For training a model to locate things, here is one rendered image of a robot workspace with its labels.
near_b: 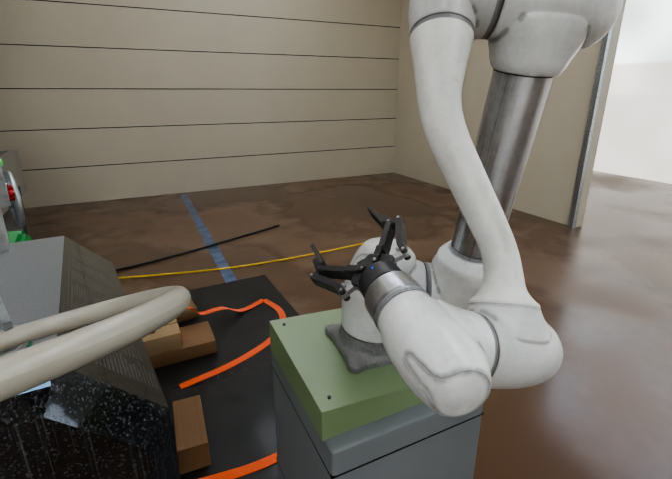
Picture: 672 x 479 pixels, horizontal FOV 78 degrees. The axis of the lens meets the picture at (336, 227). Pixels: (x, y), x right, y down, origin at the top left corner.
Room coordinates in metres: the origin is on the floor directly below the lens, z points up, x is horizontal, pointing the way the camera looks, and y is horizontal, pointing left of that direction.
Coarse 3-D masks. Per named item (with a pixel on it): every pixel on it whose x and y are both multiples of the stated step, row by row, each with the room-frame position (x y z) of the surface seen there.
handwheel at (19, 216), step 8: (8, 176) 1.02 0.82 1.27; (8, 184) 1.00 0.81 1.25; (16, 184) 1.01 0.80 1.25; (16, 192) 1.00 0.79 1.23; (16, 200) 0.99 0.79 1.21; (16, 208) 0.99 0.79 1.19; (16, 216) 0.99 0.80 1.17; (24, 216) 1.00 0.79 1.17; (16, 224) 1.02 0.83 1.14; (24, 224) 1.02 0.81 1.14
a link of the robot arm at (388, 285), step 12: (384, 276) 0.56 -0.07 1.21; (396, 276) 0.56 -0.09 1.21; (408, 276) 0.56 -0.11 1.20; (372, 288) 0.56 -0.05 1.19; (384, 288) 0.54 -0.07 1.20; (396, 288) 0.53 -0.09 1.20; (408, 288) 0.53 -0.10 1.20; (420, 288) 0.54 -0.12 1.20; (372, 300) 0.54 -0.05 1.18; (384, 300) 0.52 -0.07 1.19; (372, 312) 0.53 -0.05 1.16
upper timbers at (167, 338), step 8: (176, 320) 2.12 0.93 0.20; (160, 328) 2.03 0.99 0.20; (168, 328) 2.03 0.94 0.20; (176, 328) 2.03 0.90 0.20; (152, 336) 1.95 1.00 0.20; (160, 336) 1.95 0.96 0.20; (168, 336) 1.96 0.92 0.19; (176, 336) 1.98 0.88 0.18; (144, 344) 1.90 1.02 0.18; (152, 344) 1.92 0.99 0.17; (160, 344) 1.94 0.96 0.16; (168, 344) 1.96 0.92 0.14; (176, 344) 1.98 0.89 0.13; (152, 352) 1.92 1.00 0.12; (160, 352) 1.94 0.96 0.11
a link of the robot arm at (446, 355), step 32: (384, 320) 0.50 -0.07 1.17; (416, 320) 0.46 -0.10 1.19; (448, 320) 0.46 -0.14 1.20; (480, 320) 0.49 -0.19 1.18; (416, 352) 0.42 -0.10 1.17; (448, 352) 0.41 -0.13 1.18; (480, 352) 0.42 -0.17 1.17; (416, 384) 0.41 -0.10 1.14; (448, 384) 0.38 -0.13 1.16; (480, 384) 0.39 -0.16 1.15; (448, 416) 0.39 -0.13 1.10
